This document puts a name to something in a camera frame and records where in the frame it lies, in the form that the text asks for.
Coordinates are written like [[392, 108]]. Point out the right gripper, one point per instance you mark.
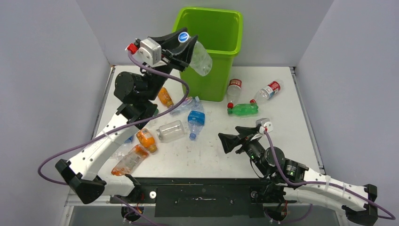
[[228, 141]]

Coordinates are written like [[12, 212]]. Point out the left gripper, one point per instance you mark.
[[175, 61]]

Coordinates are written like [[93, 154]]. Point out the green plastic bottle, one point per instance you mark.
[[243, 110]]

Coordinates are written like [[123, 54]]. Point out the crushed light blue label bottle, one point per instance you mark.
[[196, 121]]

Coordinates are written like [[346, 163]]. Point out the red label bottle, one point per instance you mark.
[[266, 93], [233, 92]]

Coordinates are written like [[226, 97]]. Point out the clear jar silver lid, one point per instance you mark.
[[170, 132]]

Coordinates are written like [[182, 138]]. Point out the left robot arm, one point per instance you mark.
[[86, 173]]

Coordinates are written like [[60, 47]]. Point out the green plastic bin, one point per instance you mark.
[[220, 32]]

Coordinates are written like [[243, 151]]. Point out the small orange juice bottle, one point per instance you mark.
[[165, 98]]

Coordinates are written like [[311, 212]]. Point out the crushed purple label clear bottle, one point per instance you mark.
[[185, 106]]

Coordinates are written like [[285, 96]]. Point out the small orange label bottle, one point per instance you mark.
[[147, 140]]

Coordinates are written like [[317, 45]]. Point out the flat orange label bottle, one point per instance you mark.
[[130, 161]]

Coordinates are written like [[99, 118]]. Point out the blue cap water bottle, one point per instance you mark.
[[123, 149]]

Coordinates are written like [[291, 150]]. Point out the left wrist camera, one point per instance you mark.
[[148, 50]]

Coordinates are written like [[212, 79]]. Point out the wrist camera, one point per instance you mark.
[[264, 125], [148, 50]]

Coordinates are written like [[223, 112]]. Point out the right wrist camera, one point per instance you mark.
[[264, 125]]

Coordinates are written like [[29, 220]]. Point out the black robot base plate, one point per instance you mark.
[[205, 197]]

